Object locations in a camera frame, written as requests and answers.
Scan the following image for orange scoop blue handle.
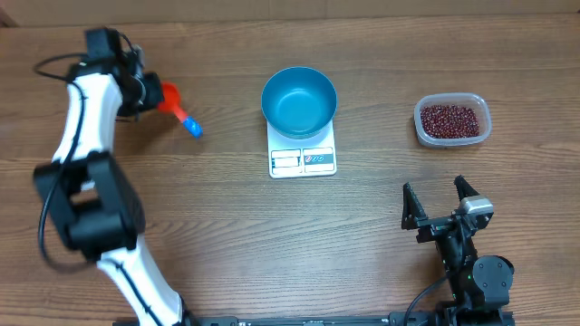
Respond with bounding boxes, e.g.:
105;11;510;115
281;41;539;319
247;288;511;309
157;82;203;139

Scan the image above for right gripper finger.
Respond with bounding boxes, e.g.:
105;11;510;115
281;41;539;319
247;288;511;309
401;183;427;222
454;175;479;200

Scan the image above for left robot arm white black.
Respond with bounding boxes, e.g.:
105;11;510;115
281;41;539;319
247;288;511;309
34;27;202;325

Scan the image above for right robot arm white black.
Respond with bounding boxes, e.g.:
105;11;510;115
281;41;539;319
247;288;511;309
401;175;515;326

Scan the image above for blue metal bowl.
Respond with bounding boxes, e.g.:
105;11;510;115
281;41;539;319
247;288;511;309
261;66;339;139

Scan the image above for white digital kitchen scale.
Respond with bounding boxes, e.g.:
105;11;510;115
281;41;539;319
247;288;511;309
267;122;337;179

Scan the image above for red beans in container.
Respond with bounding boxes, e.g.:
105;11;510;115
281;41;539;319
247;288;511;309
420;104;479;139

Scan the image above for clear plastic bean container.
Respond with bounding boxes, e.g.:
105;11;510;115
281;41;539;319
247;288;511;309
413;92;492;148

